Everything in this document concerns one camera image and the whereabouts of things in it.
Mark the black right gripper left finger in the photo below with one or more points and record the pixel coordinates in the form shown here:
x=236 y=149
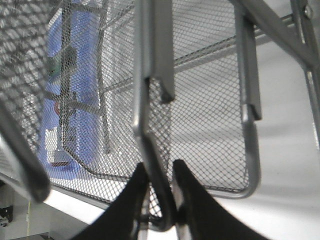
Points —
x=122 y=219

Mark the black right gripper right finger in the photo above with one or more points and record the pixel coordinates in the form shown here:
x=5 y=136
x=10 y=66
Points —
x=199 y=216

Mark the red emergency push button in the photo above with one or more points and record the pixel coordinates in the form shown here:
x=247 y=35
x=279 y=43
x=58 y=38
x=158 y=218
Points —
x=66 y=102

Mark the silver mesh tray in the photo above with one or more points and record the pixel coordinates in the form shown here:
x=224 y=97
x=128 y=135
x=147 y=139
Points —
x=208 y=124
x=153 y=53
x=24 y=73

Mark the white circuit breaker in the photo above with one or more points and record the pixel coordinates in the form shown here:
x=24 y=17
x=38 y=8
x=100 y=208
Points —
x=56 y=155

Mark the blue plastic tray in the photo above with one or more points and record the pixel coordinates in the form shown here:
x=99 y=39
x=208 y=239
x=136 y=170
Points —
x=75 y=24

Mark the green and beige switch module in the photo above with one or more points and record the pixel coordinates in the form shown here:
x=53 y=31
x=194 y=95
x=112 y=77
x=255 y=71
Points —
x=67 y=57

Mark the silver metal rack frame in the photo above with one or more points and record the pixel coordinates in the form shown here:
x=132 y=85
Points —
x=301 y=46

